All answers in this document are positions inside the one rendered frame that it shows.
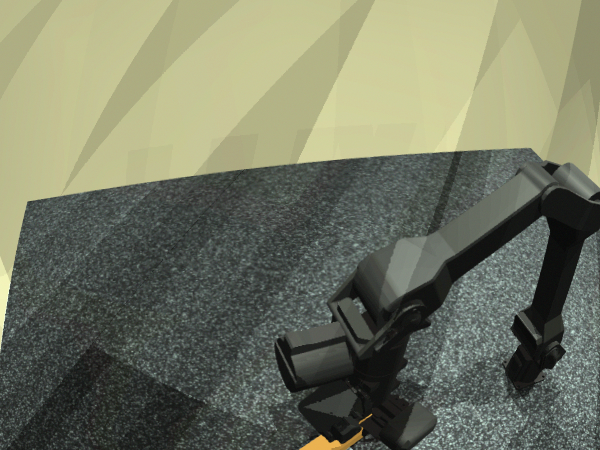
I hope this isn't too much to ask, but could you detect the orange bar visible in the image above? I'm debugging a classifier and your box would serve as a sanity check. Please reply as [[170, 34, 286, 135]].
[[299, 427, 363, 450]]

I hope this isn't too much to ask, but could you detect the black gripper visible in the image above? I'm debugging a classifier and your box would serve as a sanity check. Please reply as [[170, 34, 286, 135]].
[[348, 357, 437, 450]]

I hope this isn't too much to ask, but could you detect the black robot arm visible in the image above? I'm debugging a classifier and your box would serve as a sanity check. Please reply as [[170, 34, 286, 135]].
[[274, 160, 600, 444]]

